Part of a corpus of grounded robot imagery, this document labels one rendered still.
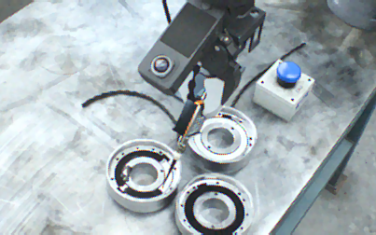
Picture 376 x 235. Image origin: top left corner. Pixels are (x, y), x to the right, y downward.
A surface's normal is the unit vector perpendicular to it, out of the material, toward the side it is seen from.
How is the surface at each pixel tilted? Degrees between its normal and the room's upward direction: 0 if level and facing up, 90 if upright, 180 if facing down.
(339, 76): 0
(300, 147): 0
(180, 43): 29
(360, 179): 0
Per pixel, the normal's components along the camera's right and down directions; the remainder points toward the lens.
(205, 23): -0.14, -0.27
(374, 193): 0.11, -0.65
